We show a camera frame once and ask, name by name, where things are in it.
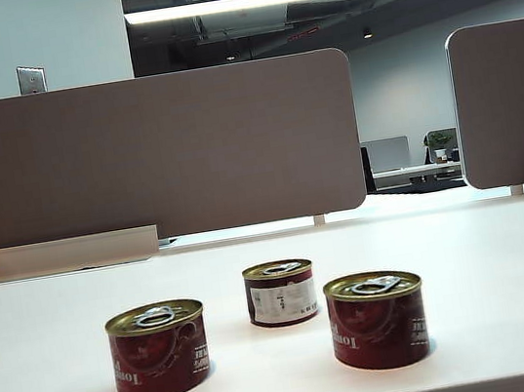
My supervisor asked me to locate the red tomato paste can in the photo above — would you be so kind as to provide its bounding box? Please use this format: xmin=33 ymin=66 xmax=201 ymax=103
xmin=101 ymin=294 xmax=218 ymax=392
xmin=321 ymin=264 xmax=435 ymax=377

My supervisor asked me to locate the dark can with white label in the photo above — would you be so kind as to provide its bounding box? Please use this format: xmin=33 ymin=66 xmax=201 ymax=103
xmin=240 ymin=255 xmax=321 ymax=332

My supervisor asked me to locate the white background desk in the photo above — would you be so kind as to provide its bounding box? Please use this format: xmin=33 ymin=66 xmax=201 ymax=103
xmin=371 ymin=158 xmax=464 ymax=185

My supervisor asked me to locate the green potted plant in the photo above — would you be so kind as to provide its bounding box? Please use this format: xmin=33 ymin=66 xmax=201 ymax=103
xmin=423 ymin=128 xmax=458 ymax=166

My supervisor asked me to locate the narrow brown desk divider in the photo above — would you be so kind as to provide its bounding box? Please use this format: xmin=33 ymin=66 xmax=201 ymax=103
xmin=442 ymin=17 xmax=524 ymax=193

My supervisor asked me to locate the white cable tray box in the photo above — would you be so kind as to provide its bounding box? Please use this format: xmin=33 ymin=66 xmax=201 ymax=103
xmin=0 ymin=223 xmax=163 ymax=284

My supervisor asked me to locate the metal wall plate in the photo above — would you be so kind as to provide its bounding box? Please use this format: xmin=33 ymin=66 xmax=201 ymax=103
xmin=15 ymin=63 xmax=49 ymax=96

